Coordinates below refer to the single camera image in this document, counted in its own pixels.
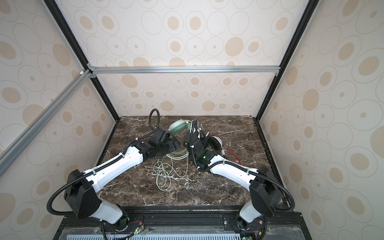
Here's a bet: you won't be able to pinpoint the left black frame post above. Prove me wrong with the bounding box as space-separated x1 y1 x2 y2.
44 0 120 122

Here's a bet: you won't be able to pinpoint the mint green wired headphones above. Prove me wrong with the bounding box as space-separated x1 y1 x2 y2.
152 119 193 192

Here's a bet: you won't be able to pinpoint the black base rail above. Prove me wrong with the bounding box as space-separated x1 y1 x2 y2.
54 205 311 240

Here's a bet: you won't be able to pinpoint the horizontal aluminium frame bar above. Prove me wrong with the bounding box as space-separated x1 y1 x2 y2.
89 65 281 74

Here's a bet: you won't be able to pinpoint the left slanted aluminium frame bar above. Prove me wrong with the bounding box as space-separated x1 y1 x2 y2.
1 70 91 175

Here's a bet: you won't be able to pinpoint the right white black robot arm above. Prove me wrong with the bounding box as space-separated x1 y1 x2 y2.
184 119 295 225

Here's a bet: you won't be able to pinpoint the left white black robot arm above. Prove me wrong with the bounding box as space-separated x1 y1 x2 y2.
47 122 187 229

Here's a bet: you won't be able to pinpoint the white black red-cabled headphones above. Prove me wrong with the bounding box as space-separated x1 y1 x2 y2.
208 133 241 164

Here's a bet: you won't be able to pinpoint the right black frame post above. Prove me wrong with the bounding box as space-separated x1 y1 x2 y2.
255 0 320 124

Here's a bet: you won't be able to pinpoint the black frame post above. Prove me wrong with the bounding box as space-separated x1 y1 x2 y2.
255 0 320 124
44 0 120 122

